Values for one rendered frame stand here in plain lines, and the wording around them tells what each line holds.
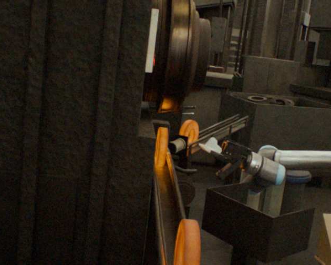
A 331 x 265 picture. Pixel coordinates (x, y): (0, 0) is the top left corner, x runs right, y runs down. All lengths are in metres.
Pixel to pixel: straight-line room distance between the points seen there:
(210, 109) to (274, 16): 6.50
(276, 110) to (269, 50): 6.78
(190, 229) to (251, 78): 5.50
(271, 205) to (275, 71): 3.46
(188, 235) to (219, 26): 3.41
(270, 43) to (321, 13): 5.28
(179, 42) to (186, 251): 0.85
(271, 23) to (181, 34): 9.19
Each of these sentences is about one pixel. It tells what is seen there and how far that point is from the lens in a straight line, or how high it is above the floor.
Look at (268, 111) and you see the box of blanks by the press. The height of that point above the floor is 0.68.
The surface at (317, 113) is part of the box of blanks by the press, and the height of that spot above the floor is 0.70.
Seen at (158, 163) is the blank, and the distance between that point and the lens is 1.82.
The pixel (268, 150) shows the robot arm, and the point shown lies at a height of 0.73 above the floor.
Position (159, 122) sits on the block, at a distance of 2.06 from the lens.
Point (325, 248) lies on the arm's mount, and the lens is 2.59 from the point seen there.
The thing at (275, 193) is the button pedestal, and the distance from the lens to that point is 2.72.
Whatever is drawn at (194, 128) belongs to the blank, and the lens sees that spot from 2.33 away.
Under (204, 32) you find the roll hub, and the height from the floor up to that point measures 1.20.
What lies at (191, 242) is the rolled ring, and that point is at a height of 0.76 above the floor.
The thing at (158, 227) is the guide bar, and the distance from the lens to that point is 1.15.
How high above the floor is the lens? 1.15
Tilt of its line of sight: 11 degrees down
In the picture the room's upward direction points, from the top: 7 degrees clockwise
